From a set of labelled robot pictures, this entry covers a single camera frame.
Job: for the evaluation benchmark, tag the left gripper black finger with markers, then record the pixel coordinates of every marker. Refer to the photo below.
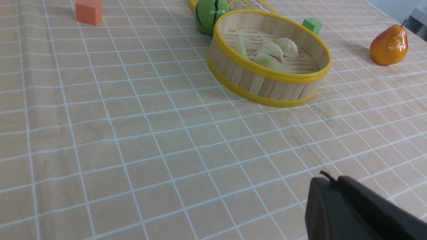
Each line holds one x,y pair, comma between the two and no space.
345,209

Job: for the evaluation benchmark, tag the round beige dumpling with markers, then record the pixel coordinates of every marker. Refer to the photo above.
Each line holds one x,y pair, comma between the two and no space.
289,48

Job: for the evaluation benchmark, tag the light green crescent dumpling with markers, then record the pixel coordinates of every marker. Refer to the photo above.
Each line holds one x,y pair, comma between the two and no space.
265,60

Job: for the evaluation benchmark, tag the white crescent dumpling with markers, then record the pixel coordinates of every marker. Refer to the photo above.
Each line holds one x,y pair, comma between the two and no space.
271,49

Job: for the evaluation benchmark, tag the pale green dumpling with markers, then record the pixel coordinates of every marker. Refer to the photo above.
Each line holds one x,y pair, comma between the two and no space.
240,46

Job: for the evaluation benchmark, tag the bamboo steamer tray yellow rim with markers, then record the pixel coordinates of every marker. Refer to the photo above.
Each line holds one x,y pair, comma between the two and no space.
294,84

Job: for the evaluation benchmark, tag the orange yellow toy pear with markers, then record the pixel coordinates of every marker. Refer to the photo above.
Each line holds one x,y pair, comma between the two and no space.
390,46

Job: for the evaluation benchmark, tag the green foam cube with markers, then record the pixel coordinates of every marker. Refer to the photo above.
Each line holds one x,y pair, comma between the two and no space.
313,25

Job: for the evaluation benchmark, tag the green watermelon toy ball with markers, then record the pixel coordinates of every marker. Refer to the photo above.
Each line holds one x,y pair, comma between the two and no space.
207,12

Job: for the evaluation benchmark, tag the beige checkered tablecloth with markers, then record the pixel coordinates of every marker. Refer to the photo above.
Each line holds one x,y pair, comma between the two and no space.
120,132

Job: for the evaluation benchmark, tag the orange foam cube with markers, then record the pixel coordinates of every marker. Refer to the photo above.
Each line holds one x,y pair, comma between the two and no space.
89,11

